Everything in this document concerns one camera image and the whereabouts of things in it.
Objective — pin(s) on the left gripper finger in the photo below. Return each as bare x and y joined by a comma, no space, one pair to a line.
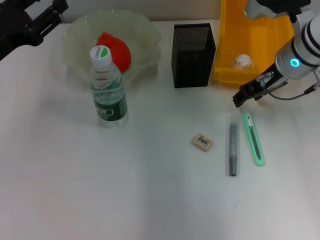
47,26
58,5

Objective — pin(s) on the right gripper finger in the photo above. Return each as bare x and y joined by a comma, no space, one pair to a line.
258,95
242,96

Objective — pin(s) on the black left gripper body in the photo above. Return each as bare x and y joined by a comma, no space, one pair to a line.
15,27

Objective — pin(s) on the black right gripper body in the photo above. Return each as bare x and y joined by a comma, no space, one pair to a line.
271,78

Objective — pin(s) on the white paper ball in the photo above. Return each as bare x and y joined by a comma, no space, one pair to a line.
243,62

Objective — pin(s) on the mint green utility knife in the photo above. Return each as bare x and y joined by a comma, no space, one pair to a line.
253,137

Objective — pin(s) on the grey pen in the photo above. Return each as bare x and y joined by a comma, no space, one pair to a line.
233,147

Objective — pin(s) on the beige eraser with barcode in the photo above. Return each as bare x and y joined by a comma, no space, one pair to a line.
203,142

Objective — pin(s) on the orange fruit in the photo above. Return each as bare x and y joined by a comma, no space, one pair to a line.
121,55

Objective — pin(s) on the clear green-label water bottle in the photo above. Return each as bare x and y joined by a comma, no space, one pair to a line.
110,107

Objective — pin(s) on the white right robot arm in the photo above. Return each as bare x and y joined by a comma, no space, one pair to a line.
305,47

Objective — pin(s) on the black mesh pen holder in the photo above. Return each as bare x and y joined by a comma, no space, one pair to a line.
192,62

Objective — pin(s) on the pale green glass fruit bowl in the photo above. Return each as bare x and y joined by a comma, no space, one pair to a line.
140,30

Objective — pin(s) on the yellow plastic storage bin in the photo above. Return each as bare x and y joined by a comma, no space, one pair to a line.
255,32

